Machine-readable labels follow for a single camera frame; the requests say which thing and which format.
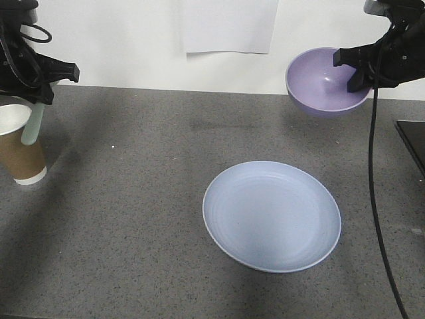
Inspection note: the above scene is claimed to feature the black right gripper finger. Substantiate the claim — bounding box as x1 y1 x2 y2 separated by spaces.
347 69 374 93

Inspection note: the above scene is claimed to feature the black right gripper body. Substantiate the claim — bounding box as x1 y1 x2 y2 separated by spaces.
333 9 424 88

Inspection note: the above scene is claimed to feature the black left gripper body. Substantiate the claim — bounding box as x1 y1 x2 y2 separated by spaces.
1 18 80 105

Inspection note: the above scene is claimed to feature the purple plastic bowl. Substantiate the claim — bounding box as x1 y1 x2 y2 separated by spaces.
286 47 371 118

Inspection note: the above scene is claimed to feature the pale green plastic spoon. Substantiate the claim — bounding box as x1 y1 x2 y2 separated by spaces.
21 103 45 146

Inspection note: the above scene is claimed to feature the brown paper cup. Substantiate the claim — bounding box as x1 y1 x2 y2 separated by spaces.
1 104 47 185

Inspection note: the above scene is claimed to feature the light blue plate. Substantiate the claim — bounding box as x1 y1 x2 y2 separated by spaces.
203 161 342 273

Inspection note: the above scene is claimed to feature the black induction cooktop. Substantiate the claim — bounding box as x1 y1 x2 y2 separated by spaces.
395 120 425 176

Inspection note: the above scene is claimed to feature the white paper sheet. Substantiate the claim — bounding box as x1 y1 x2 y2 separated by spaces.
181 0 279 54

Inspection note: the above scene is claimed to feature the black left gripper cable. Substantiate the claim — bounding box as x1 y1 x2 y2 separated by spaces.
0 16 52 89

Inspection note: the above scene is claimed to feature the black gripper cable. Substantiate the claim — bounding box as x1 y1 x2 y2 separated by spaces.
367 19 408 319
0 16 52 89

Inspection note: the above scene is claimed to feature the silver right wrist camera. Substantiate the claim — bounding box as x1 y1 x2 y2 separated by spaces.
363 0 391 17

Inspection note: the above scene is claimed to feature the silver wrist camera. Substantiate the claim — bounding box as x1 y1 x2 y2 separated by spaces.
0 0 39 24
363 0 391 17

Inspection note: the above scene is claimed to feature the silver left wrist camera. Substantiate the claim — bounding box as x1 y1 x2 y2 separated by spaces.
0 0 39 24

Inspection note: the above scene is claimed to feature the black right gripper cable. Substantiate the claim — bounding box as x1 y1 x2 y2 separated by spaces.
367 19 408 319

